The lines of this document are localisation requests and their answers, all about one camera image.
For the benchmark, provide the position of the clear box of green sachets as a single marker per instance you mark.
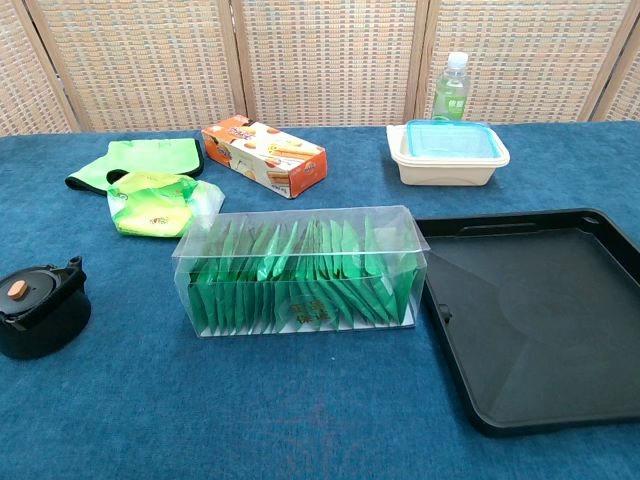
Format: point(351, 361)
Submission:
point(300, 320)

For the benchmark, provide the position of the cream plastic food container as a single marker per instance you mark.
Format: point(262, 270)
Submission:
point(450, 172)

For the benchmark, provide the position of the black plastic tray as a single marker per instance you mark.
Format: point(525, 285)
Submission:
point(530, 340)

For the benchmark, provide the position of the orange biscuit box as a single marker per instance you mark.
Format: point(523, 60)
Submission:
point(280, 160)

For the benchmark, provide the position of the clear box with blue lid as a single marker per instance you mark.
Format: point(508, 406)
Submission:
point(445, 142)

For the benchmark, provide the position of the green yellow snack bag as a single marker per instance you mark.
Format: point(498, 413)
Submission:
point(150, 205)

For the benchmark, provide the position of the woven rattan screen panel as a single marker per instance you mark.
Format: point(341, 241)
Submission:
point(140, 60)
point(530, 55)
point(330, 60)
point(25, 75)
point(625, 90)

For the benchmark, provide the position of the green cloth with black trim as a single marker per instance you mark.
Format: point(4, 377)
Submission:
point(150, 155)

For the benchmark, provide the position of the clear bottle with green label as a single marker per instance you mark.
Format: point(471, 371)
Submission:
point(450, 97)

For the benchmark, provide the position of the black kettle with wooden knob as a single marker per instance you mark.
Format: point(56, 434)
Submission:
point(40, 310)

